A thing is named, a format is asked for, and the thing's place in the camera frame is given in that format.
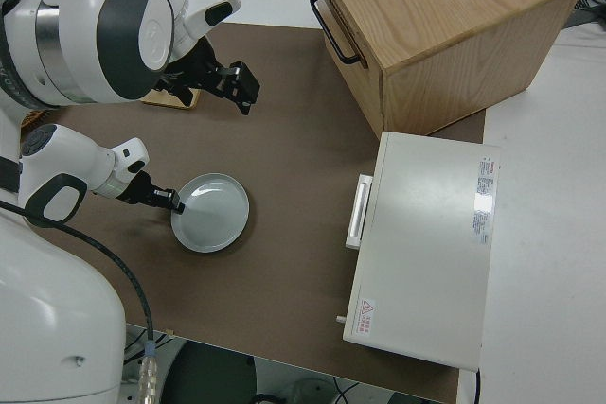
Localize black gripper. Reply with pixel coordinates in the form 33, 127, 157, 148
163, 39, 262, 116
116, 171, 187, 215

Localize gray round plate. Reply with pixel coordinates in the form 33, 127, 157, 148
170, 172, 251, 255

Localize wooden mug tree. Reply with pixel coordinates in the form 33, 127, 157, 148
140, 85, 203, 112

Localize round wicker basket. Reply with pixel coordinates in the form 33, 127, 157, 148
21, 110, 48, 130

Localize black round stool base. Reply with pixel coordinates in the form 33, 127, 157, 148
158, 341, 258, 404

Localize wooden drawer cabinet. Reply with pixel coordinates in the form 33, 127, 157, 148
306, 0, 588, 140

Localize white toaster oven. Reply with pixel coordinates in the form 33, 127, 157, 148
341, 131, 503, 373

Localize black cabinet handle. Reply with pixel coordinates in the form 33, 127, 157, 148
310, 0, 365, 65

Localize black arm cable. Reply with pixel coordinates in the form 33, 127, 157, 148
0, 200, 162, 404

